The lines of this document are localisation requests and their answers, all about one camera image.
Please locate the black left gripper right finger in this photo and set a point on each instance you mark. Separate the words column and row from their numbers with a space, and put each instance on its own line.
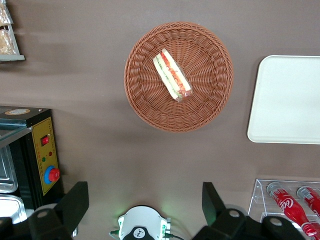
column 212, row 202

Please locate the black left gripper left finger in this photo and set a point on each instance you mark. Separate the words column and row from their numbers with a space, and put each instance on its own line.
column 72, row 205

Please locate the triangle sandwich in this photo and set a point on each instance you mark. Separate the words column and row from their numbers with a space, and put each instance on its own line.
column 171, row 73

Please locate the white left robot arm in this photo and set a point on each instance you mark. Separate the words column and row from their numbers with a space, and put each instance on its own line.
column 142, row 217

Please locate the steel tray in cabinet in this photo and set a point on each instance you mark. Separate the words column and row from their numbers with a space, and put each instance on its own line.
column 11, row 210
column 6, row 170

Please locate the brown round wicker basket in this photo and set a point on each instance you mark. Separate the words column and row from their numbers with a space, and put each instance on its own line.
column 207, row 87

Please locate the cream rectangular tray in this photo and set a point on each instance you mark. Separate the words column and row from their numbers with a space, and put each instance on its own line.
column 287, row 100

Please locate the clear acrylic bottle rack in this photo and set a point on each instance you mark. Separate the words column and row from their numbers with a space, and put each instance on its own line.
column 257, row 195

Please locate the black food warming cabinet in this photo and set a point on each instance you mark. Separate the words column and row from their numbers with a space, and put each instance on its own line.
column 30, row 155

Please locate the red cola bottle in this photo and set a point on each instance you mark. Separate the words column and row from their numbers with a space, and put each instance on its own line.
column 287, row 205
column 311, row 197

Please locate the grey snack display rack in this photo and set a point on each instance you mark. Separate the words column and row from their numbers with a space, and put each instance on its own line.
column 13, row 58

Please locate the clear bag of crackers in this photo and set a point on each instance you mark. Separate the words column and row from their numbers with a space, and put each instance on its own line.
column 6, row 42
column 3, row 15

